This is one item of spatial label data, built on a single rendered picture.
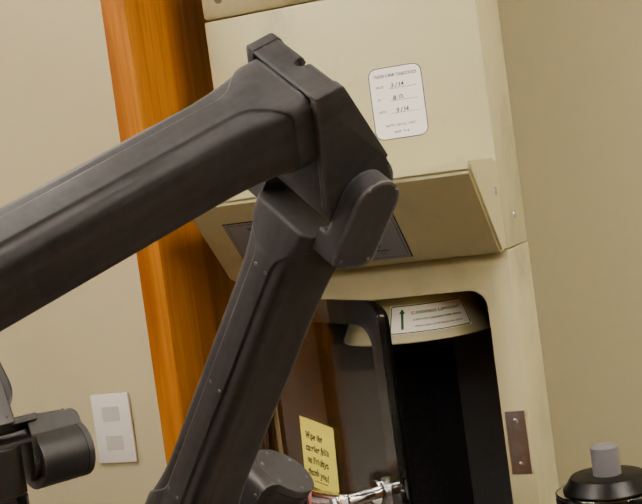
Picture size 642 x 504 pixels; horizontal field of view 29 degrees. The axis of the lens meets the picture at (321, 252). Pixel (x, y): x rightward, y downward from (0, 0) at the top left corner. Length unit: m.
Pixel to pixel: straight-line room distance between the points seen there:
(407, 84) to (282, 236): 0.55
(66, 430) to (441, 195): 0.45
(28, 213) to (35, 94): 1.37
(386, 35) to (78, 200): 0.71
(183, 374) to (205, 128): 0.70
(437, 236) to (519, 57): 0.53
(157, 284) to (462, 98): 0.39
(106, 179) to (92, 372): 1.36
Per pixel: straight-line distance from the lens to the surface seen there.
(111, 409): 2.08
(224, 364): 0.93
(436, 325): 1.42
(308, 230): 0.86
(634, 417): 1.82
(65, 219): 0.73
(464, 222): 1.31
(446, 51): 1.38
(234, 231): 1.37
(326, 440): 1.33
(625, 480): 1.28
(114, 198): 0.74
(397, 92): 1.39
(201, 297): 1.49
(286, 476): 1.08
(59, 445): 1.28
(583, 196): 1.78
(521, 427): 1.39
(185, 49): 1.54
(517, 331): 1.37
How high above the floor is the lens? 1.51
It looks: 3 degrees down
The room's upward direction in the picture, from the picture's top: 8 degrees counter-clockwise
